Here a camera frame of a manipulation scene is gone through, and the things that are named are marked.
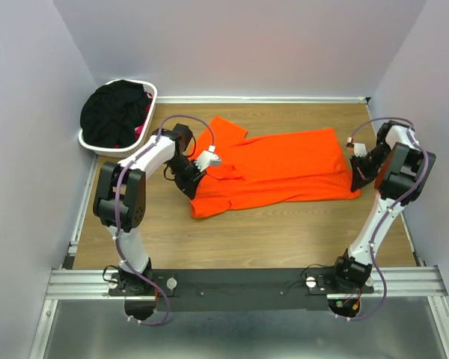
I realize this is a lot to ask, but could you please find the black garment in basket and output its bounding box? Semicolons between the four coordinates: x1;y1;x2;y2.
80;80;153;149

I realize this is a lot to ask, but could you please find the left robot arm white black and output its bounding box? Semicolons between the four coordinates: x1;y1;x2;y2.
93;123;221;295

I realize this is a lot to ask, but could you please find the aluminium rail frame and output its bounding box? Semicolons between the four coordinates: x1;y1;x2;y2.
30;153;449;358

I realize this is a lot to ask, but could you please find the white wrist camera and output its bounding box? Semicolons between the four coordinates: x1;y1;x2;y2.
346;137;367;158
195;145;222;171

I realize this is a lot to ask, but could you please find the pink garment in basket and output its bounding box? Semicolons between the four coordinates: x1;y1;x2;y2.
113;91;153;148

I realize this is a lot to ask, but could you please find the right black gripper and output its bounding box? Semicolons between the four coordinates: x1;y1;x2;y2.
349;143;391;193

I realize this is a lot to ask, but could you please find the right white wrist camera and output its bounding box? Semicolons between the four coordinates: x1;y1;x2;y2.
346;137;367;158

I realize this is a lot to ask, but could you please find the white laundry basket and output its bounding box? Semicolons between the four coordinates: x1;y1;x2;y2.
78;79;158;158

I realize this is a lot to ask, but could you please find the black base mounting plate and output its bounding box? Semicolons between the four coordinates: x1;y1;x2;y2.
103;266;374;320

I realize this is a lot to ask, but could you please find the orange t-shirt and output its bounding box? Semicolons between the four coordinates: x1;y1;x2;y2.
190;117;361;219

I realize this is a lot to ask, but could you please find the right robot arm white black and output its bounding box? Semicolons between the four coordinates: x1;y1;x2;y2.
329;117;436;293

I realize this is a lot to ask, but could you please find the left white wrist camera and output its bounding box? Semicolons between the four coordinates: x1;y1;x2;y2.
195;145;222;171

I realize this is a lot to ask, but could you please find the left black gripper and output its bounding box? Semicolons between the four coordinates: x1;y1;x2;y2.
165;156;207;200

